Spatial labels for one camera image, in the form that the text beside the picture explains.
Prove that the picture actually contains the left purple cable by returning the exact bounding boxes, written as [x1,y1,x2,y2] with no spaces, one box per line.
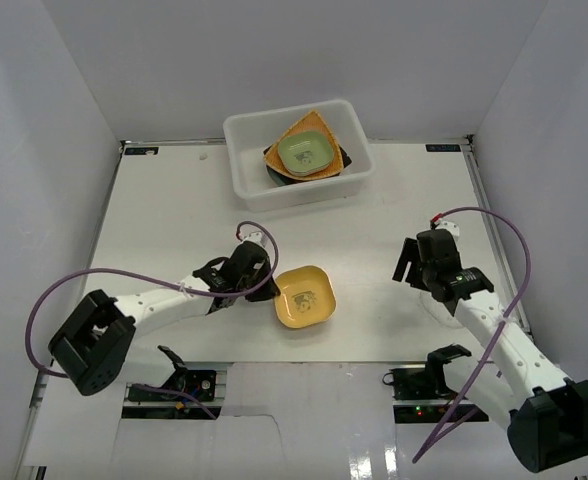
[26,221,281,421]

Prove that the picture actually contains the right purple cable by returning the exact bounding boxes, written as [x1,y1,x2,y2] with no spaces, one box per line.
[411,206,533,464]

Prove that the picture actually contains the orange fan-shaped plate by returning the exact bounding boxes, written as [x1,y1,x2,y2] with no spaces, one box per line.
[263,110,346,186]

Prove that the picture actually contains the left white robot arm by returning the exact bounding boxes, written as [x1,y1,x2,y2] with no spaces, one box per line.
[48,231,280,399]

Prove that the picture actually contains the blue-grey round plate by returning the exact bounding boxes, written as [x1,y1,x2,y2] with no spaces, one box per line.
[266,166,297,187]

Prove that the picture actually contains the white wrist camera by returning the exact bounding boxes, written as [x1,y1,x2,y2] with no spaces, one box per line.
[236,229,268,249]
[430,214,460,241]

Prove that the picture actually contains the black square yellow plate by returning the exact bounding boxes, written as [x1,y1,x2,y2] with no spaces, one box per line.
[262,145,352,183]

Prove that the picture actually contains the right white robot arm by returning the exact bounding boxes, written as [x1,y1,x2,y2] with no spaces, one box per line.
[393,228,588,473]

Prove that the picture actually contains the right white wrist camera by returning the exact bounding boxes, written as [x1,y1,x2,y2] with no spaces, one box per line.
[430,214,460,241]

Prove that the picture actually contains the white plastic bin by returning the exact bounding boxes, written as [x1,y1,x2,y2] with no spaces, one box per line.
[223,99,375,212]

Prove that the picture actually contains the clear glass plate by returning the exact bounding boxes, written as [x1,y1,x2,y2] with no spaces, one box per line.
[419,292,462,329]

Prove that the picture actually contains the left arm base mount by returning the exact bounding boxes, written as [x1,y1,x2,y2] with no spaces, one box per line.
[122,369,222,420]

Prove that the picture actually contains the green panda square dish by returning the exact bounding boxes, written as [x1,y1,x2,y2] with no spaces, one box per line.
[277,130,334,176]

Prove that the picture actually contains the purple cable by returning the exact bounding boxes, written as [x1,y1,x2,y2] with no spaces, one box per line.
[26,221,281,421]
[411,206,533,464]

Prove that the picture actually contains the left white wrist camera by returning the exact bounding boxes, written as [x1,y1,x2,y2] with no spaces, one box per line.
[236,229,268,249]

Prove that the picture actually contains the yellow panda square dish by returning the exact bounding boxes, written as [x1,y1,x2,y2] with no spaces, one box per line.
[274,265,337,329]

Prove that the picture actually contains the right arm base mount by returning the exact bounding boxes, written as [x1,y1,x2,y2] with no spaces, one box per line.
[382,367,490,424]

